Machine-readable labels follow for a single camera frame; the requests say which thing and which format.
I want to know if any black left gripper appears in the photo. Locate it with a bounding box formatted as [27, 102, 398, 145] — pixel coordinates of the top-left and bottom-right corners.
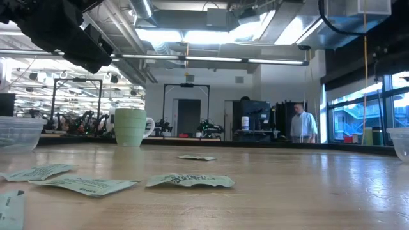
[12, 0, 114, 75]

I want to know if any pale green paper packet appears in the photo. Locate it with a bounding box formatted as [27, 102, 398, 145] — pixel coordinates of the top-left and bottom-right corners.
[0, 190, 26, 230]
[0, 163, 78, 183]
[28, 174, 140, 197]
[176, 155, 218, 162]
[145, 172, 236, 189]

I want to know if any clear plastic bin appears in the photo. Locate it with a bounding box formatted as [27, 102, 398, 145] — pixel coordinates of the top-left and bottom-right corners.
[0, 116, 48, 153]
[385, 126, 409, 162]

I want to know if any green ceramic mug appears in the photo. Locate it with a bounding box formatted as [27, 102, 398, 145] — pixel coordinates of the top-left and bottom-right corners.
[114, 107, 156, 148]

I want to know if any black monitor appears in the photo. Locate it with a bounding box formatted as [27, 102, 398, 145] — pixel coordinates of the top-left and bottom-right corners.
[0, 93, 17, 118]

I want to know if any long ceiling light bar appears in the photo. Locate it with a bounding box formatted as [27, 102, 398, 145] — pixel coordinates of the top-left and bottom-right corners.
[108, 53, 310, 66]

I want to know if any grey ceiling box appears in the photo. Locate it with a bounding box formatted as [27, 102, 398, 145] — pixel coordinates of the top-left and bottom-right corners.
[206, 7, 229, 27]

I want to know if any black equipment cabinet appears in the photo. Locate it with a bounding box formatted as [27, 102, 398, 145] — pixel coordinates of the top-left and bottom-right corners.
[232, 99, 272, 142]

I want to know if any person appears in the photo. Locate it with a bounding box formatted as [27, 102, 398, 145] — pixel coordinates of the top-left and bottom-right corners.
[289, 102, 319, 144]

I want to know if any light green cup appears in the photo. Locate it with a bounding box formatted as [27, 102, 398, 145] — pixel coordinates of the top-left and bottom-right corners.
[364, 126, 374, 146]

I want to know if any dark green bottle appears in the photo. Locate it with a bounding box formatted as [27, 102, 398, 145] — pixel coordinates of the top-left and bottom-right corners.
[372, 126, 385, 146]

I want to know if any black metal frame stand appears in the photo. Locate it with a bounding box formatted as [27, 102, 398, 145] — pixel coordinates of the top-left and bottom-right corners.
[49, 77, 104, 129]
[162, 82, 211, 129]

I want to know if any black table edge rail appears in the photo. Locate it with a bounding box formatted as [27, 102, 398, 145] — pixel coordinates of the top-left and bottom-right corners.
[37, 136, 397, 157]

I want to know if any black hanging cable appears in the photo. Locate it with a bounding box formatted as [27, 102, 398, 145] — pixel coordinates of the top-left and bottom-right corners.
[317, 0, 367, 37]

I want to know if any yellow hanging cable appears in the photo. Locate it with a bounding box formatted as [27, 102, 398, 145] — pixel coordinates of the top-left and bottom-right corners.
[361, 12, 369, 145]

